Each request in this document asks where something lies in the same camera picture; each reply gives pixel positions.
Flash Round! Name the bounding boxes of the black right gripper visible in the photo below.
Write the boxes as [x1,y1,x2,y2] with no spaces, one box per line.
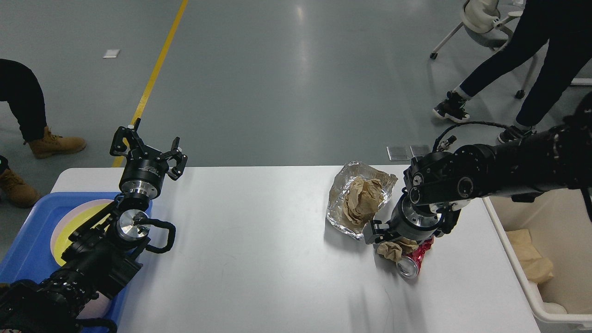
[362,197,444,245]

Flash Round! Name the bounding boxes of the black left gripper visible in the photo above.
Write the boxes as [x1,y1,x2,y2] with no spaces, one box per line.
[109,118,188,200]

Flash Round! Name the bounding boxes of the brown paper ball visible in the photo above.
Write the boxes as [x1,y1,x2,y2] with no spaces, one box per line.
[376,237,419,263]

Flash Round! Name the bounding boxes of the yellow plate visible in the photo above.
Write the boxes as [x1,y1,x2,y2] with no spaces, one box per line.
[52,203,116,268]

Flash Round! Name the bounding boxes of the pink mug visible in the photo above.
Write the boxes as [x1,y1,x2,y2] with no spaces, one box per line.
[77,292,112,320]

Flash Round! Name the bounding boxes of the brown paper bag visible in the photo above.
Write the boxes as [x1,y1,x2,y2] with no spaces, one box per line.
[506,229,554,284]

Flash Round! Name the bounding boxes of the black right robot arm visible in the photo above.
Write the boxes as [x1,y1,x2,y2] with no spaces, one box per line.
[362,93,592,244]

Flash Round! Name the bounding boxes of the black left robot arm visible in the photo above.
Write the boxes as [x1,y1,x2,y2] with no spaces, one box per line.
[1,118,188,333]

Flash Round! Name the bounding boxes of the crumpled brown paper on foil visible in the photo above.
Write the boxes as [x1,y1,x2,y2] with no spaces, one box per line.
[342,176,383,226]

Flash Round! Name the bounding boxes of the crushed red soda can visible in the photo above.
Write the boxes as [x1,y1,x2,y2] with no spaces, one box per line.
[396,236,435,280]

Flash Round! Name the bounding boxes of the crumpled aluminium foil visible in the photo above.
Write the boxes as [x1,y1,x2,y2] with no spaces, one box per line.
[326,160,398,240]

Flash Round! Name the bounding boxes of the metal floor socket plate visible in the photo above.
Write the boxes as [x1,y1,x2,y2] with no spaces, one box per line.
[386,145,412,161]

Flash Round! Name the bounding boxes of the pink plate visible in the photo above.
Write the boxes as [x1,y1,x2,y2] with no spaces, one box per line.
[49,199,116,255]

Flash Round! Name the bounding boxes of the tan boot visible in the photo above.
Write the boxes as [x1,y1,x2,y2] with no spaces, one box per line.
[0,169,42,209]
[23,126,87,160]

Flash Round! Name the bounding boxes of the seated person in black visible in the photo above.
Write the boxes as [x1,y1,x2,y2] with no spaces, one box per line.
[0,59,48,176]

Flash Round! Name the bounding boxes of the blue plastic tray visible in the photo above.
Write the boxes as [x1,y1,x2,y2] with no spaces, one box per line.
[0,192,153,333]

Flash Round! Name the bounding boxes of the beige plastic bin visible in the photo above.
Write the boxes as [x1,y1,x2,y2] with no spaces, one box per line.
[483,189,592,333]

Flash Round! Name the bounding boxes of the white grey office chair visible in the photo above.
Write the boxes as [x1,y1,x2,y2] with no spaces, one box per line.
[433,0,546,123]

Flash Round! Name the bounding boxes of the white desk leg base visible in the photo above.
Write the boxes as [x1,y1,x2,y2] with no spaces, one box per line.
[570,78,592,86]

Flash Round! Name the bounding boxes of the walking person dark trousers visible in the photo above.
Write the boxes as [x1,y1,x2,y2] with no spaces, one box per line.
[433,0,592,143]

